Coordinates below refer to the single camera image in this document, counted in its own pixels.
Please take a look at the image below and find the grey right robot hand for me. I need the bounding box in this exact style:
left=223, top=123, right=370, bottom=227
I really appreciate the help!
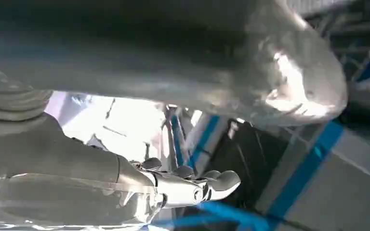
left=0, top=0, right=349, bottom=230

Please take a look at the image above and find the grey board with blue stripe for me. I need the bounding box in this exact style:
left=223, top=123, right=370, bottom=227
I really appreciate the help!
left=255, top=121, right=370, bottom=231

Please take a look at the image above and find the white post with blue stripe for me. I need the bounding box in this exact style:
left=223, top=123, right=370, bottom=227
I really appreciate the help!
left=185, top=113, right=231, bottom=171

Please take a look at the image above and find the blue strap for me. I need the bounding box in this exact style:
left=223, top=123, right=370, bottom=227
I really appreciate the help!
left=150, top=201, right=270, bottom=231

